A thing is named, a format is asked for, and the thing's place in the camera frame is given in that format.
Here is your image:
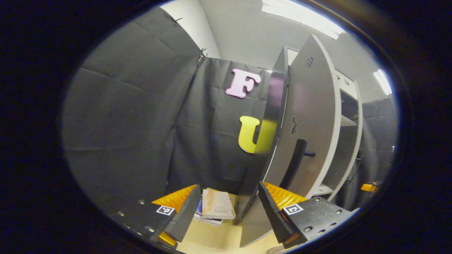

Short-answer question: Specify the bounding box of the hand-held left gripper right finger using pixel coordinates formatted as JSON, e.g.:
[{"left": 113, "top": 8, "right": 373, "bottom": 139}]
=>
[{"left": 258, "top": 181, "right": 355, "bottom": 249}]

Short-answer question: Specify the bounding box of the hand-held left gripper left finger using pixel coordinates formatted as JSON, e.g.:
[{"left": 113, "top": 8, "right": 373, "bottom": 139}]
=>
[{"left": 109, "top": 184, "right": 202, "bottom": 248}]

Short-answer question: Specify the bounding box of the white cabinet door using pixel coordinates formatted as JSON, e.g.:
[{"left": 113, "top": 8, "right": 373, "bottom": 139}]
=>
[
  {"left": 239, "top": 34, "right": 342, "bottom": 247},
  {"left": 330, "top": 80, "right": 363, "bottom": 202}
]

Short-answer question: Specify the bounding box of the white and grey cabinet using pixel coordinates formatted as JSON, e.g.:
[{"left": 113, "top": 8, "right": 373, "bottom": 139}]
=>
[{"left": 235, "top": 45, "right": 361, "bottom": 224}]

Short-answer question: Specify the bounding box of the blue and white book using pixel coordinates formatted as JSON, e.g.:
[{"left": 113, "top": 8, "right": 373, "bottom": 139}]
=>
[{"left": 194, "top": 198, "right": 224, "bottom": 226}]

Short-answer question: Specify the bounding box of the beige book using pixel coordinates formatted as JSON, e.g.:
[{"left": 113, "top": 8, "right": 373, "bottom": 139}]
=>
[{"left": 201, "top": 188, "right": 236, "bottom": 220}]

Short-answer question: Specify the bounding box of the black backdrop cloth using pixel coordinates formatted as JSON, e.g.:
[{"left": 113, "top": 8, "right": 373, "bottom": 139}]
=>
[{"left": 62, "top": 7, "right": 398, "bottom": 212}]

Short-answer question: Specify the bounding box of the black door handle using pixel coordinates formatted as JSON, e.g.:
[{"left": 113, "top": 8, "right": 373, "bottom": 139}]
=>
[{"left": 279, "top": 139, "right": 316, "bottom": 191}]

